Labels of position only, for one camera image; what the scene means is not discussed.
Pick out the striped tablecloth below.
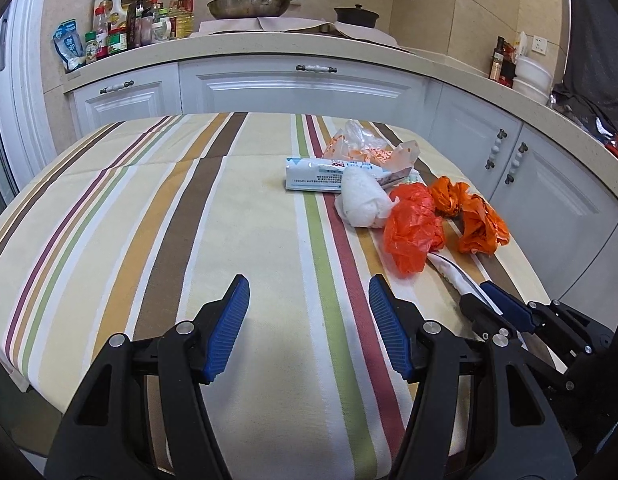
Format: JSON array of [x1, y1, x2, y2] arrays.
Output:
[[0, 112, 554, 480]]

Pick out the orange plastic bag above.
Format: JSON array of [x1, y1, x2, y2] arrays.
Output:
[[429, 176, 511, 256]]

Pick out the dark cloth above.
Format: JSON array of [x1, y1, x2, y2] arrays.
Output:
[[552, 0, 618, 142]]

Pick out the cluster of condiment bottles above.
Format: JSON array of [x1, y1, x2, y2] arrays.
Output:
[[84, 0, 197, 63]]

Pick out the beige stone countertop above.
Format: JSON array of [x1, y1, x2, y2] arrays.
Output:
[[63, 30, 618, 196]]

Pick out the yellow cooking oil bottle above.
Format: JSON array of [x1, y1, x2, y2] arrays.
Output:
[[170, 0, 196, 38]]

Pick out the narrow white cabinet door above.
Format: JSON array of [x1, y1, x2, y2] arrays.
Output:
[[71, 62, 182, 137]]

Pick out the stacked white containers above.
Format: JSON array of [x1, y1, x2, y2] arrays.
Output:
[[512, 55, 554, 106]]

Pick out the dark sauce bottle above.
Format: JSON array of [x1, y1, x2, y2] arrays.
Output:
[[489, 36, 507, 81]]

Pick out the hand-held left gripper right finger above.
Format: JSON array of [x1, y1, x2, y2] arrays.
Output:
[[367, 274, 577, 480]]

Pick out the white blue tissue packet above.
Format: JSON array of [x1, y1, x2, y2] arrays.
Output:
[[285, 156, 391, 194]]

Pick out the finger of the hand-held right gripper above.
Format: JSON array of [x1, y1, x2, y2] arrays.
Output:
[[479, 281, 616, 357], [459, 294, 576, 397]]

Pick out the beige stove cover cloth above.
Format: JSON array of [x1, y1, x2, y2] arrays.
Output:
[[198, 16, 415, 53]]

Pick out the white plastic wrapper strip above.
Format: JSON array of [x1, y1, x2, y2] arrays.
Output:
[[428, 252, 496, 311]]

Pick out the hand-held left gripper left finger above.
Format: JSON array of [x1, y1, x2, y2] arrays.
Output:
[[45, 274, 251, 480]]

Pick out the black lidded pot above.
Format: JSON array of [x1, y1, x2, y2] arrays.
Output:
[[334, 4, 381, 29]]

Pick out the red packet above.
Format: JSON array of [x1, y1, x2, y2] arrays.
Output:
[[502, 42, 520, 88]]

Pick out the red-orange plastic bag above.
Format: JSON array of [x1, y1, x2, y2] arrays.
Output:
[[383, 183, 446, 277]]

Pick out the blue white pouch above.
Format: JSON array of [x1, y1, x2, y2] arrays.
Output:
[[53, 19, 87, 72]]

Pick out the wide white cabinet door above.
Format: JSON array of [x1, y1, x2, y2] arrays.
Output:
[[179, 57, 440, 130]]

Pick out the white plastic bag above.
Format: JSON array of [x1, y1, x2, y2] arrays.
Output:
[[335, 166, 402, 230]]

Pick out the clear orange-printed plastic bag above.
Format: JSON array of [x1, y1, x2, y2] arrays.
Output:
[[323, 120, 423, 182]]

